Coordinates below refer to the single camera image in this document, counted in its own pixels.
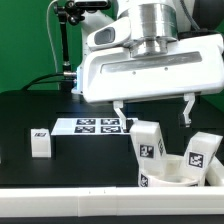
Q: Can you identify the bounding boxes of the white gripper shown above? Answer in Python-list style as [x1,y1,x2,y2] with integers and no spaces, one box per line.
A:
[83,34,224,131]

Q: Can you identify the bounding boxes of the white round stool seat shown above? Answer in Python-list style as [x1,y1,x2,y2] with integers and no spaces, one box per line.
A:
[138,154,205,187]

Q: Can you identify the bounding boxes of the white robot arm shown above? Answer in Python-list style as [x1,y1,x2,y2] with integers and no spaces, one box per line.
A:
[73,0,224,127]

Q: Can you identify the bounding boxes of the white sheet with tags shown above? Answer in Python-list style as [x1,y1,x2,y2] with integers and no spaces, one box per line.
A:
[51,118,128,136]

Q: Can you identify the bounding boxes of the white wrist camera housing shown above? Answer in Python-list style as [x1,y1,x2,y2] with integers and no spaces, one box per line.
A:
[87,17,131,51]

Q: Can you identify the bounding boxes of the black cables on table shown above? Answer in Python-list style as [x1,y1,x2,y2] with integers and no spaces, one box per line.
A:
[21,72,78,92]

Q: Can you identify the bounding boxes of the white front obstacle rail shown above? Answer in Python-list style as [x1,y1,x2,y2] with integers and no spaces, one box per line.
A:
[0,187,224,218]

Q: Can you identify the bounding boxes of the black camera stand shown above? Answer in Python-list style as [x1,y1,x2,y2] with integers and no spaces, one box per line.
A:
[53,0,86,79]

